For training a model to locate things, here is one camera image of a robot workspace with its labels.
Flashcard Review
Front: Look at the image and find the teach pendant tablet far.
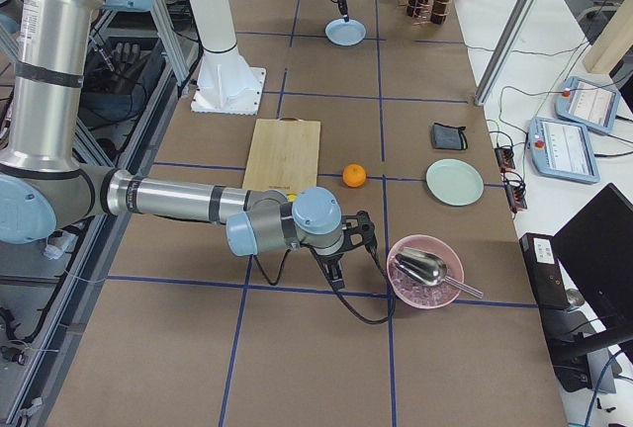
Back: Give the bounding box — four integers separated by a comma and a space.
555, 76, 621, 134

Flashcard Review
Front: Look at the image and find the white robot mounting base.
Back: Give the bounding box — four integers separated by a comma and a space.
189, 0, 266, 116

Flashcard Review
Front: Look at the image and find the teach pendant tablet near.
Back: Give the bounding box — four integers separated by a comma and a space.
528, 117, 600, 184

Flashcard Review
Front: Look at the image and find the teach pendant tablet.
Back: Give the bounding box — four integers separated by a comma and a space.
528, 117, 600, 184
555, 76, 621, 134

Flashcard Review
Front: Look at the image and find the pink bowl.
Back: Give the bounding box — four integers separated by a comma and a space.
387, 234, 464, 309

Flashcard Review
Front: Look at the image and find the aluminium frame post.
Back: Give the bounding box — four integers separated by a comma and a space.
474, 0, 537, 106

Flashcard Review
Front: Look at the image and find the black laptop monitor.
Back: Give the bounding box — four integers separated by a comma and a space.
519, 183, 632, 393

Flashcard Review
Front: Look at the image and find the orange fruit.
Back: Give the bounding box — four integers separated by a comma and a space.
342, 163, 367, 188

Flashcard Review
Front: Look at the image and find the metal scoop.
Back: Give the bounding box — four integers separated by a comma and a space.
396, 247, 484, 299

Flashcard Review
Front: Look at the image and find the light blue plate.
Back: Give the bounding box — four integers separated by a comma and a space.
324, 19, 366, 46

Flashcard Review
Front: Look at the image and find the folded grey cloth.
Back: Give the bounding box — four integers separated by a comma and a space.
431, 123, 469, 150

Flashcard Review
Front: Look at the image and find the copper wire bottle rack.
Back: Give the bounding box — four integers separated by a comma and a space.
407, 0, 452, 26

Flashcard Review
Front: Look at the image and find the light green plate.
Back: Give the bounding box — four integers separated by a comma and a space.
426, 158, 484, 207

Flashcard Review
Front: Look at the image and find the wooden cutting board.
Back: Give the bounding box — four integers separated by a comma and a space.
242, 119, 321, 194

